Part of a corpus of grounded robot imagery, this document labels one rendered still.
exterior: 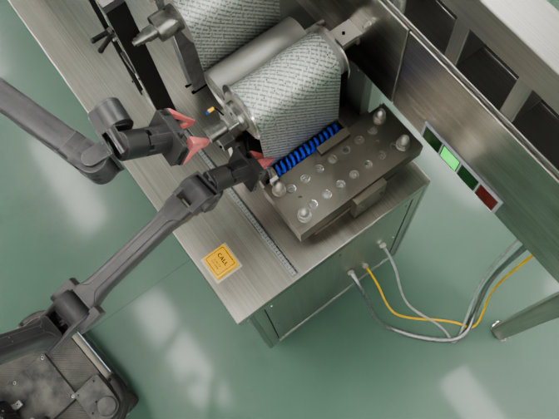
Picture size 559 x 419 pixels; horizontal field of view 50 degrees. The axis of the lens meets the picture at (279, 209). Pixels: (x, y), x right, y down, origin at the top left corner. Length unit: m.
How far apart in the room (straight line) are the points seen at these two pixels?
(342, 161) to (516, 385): 1.34
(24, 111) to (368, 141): 0.83
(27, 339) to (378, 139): 0.96
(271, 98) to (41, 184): 1.76
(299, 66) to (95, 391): 1.44
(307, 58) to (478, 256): 1.48
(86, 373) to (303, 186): 1.21
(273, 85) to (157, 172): 0.55
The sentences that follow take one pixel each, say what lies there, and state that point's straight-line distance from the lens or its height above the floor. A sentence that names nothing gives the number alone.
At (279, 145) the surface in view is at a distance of 1.51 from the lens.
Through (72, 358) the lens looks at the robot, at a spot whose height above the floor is 0.24.
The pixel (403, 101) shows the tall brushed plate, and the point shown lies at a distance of 1.48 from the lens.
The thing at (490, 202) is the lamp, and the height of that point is 1.19.
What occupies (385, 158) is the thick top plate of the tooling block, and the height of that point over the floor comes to 1.03.
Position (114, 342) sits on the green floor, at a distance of 2.63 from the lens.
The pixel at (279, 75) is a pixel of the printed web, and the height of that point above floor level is 1.31.
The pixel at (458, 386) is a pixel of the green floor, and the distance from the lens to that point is 2.54.
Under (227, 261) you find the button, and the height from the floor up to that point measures 0.92.
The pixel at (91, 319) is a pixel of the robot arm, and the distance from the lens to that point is 1.43.
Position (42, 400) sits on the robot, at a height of 0.26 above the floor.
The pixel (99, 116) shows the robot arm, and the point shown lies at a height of 1.46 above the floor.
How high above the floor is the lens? 2.48
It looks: 71 degrees down
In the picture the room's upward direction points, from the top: 11 degrees counter-clockwise
